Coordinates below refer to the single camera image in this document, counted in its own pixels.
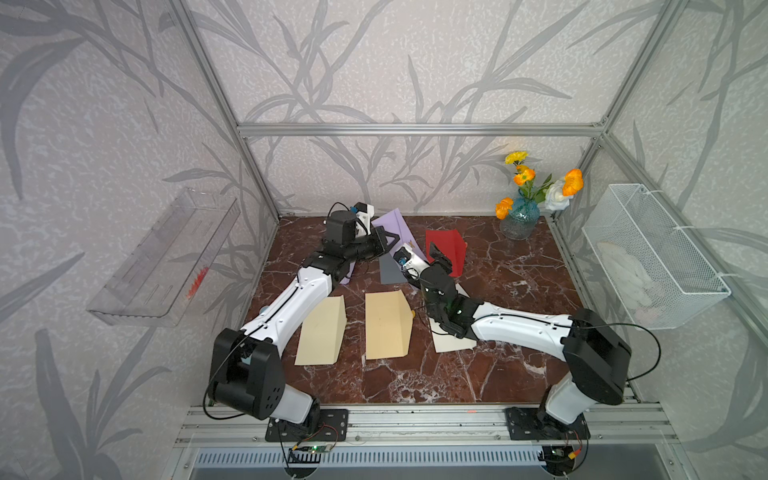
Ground red envelope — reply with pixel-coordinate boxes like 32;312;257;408
425;229;467;278

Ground cream white envelope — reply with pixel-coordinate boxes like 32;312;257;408
428;317;477;353

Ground grey envelope with gold seal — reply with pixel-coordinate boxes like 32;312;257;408
379;254;407;285

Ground lilac envelope with gold seal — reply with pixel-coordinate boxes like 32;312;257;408
340;262;356;285

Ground tan kraft envelope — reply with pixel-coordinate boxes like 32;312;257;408
365;290;414;361

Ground pale yellow envelope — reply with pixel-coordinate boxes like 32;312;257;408
294;296;347;366

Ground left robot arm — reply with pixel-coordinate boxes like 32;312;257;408
203;202;400;429

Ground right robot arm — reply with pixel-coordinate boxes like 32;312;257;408
396;246;632;428

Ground blue glass vase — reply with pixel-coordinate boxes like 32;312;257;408
496;197;540;240

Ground orange and yellow flowers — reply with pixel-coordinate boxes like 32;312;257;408
494;150;586;221

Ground white cloth in basket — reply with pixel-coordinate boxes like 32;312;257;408
597;242;659;324

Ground right small circuit board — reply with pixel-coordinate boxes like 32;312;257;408
539;446;585;479

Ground left green circuit board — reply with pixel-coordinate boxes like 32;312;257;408
291;444;335;455

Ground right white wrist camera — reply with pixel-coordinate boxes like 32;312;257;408
393;243;421;281

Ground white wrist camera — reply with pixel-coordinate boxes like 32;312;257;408
350;202;375;236
393;243;421;281

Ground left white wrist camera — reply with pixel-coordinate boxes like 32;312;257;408
350;202;375;236

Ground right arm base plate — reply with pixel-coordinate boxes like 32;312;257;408
504;407;590;441

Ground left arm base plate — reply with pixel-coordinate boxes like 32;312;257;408
265;408;350;444

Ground horizontal aluminium frame bar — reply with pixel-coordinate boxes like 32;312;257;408
237;123;603;138

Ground white wire basket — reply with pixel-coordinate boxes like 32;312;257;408
582;183;731;330

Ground clear acrylic wall shelf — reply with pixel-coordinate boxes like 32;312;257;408
86;187;241;328

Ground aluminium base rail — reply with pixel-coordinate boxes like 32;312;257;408
172;403;680;448

